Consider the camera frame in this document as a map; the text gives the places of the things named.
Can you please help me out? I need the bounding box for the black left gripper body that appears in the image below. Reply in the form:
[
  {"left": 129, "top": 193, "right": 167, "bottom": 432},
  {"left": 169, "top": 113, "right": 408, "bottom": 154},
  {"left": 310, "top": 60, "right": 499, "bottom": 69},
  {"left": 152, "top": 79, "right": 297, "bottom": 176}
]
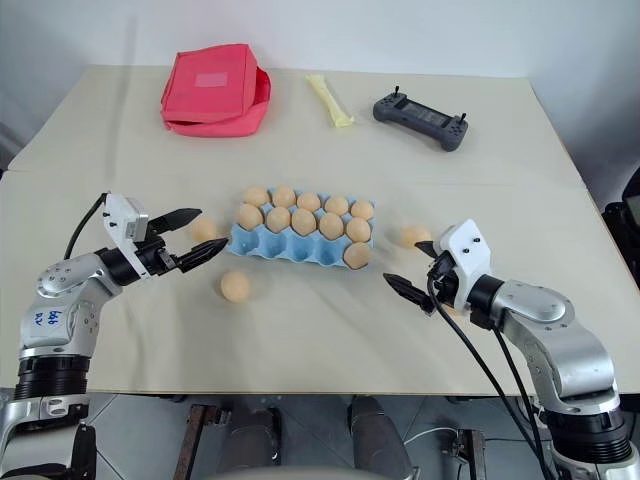
[{"left": 132, "top": 234, "right": 182, "bottom": 277}]

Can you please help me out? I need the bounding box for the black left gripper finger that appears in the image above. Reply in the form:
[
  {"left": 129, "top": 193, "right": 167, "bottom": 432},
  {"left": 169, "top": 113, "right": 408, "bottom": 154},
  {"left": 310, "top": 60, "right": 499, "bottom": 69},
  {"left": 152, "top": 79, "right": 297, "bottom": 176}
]
[
  {"left": 148, "top": 207, "right": 203, "bottom": 237},
  {"left": 174, "top": 237, "right": 231, "bottom": 274}
]

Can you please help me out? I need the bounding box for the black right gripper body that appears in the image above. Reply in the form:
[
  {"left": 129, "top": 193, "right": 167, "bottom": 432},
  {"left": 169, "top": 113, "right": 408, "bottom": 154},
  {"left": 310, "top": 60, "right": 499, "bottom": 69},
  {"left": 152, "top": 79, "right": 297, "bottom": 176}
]
[{"left": 424, "top": 249, "right": 471, "bottom": 317}]

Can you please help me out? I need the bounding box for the blue egg tray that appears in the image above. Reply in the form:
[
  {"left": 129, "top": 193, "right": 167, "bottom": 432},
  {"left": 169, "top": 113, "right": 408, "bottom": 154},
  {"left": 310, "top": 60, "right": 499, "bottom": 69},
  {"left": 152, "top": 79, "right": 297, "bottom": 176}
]
[{"left": 223, "top": 186, "right": 377, "bottom": 274}]

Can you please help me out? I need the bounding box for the grey handheld remote controller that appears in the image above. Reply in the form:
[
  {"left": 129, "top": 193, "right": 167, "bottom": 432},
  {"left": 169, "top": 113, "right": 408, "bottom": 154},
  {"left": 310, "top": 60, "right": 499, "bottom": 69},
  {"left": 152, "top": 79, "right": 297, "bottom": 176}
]
[{"left": 372, "top": 87, "right": 471, "bottom": 153}]

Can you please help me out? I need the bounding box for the red fabric bag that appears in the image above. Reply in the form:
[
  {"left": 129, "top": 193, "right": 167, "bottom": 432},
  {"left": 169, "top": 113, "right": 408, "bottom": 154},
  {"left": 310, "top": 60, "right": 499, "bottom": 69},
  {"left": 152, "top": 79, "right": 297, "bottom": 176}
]
[{"left": 160, "top": 42, "right": 273, "bottom": 138}]

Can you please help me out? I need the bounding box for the dark rounded shape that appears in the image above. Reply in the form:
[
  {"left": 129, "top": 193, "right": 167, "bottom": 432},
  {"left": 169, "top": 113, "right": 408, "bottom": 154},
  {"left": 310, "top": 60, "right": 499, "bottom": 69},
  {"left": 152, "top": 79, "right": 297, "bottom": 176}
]
[
  {"left": 346, "top": 394, "right": 414, "bottom": 480},
  {"left": 215, "top": 395, "right": 284, "bottom": 480}
]

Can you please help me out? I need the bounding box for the rusty metal bar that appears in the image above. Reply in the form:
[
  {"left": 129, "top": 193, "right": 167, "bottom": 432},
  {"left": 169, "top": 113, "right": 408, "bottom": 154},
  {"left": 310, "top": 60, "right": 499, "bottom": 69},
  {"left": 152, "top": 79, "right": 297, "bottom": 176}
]
[
  {"left": 172, "top": 403, "right": 221, "bottom": 480},
  {"left": 458, "top": 428, "right": 489, "bottom": 480}
]

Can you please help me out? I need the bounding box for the pale yellow plastic packet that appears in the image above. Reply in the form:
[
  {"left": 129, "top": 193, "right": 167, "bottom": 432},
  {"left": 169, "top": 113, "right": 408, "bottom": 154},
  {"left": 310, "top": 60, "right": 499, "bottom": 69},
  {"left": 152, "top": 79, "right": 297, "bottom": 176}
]
[{"left": 305, "top": 73, "right": 355, "bottom": 129}]

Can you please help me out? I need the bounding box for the grey rounded robot torso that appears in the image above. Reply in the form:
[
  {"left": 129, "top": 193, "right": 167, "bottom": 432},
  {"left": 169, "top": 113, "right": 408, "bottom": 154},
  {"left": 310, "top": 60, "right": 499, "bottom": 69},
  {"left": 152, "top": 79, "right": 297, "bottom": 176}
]
[{"left": 207, "top": 465, "right": 421, "bottom": 480}]

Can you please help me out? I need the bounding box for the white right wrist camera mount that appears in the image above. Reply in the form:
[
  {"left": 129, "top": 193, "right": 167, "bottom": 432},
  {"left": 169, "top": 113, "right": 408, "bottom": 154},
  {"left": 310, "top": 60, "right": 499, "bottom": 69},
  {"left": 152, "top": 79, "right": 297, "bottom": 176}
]
[{"left": 432, "top": 218, "right": 497, "bottom": 314}]

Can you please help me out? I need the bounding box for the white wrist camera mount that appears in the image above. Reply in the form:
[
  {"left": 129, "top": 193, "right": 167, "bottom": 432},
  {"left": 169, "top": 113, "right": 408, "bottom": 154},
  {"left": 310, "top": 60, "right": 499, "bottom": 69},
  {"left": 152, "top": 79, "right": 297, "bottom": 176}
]
[
  {"left": 101, "top": 193, "right": 152, "bottom": 277},
  {"left": 432, "top": 218, "right": 497, "bottom": 314}
]

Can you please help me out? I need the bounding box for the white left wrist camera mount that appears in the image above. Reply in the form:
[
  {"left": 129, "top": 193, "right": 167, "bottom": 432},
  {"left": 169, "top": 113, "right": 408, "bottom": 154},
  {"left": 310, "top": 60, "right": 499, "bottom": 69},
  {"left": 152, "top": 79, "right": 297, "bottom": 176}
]
[{"left": 101, "top": 193, "right": 152, "bottom": 277}]

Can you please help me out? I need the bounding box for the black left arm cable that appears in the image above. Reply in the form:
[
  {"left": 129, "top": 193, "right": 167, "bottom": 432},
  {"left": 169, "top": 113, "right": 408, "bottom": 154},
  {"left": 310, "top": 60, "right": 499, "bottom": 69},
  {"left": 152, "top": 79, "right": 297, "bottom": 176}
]
[{"left": 63, "top": 191, "right": 110, "bottom": 262}]

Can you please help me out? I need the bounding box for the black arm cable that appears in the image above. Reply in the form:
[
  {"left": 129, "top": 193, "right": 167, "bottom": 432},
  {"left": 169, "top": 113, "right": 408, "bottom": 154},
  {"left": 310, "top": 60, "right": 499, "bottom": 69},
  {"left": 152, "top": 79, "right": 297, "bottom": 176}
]
[
  {"left": 487, "top": 319, "right": 557, "bottom": 480},
  {"left": 63, "top": 191, "right": 110, "bottom": 262},
  {"left": 425, "top": 273, "right": 547, "bottom": 480}
]

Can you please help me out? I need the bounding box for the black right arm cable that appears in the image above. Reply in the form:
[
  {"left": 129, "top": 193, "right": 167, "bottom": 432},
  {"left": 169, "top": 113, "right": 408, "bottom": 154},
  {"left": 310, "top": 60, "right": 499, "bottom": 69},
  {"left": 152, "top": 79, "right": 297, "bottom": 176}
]
[
  {"left": 425, "top": 273, "right": 547, "bottom": 480},
  {"left": 487, "top": 319, "right": 557, "bottom": 480}
]

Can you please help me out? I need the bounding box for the white floor cable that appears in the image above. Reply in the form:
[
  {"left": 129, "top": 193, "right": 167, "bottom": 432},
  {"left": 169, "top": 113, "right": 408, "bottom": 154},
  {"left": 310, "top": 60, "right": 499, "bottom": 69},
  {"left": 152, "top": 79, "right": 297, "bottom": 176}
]
[{"left": 402, "top": 425, "right": 464, "bottom": 451}]

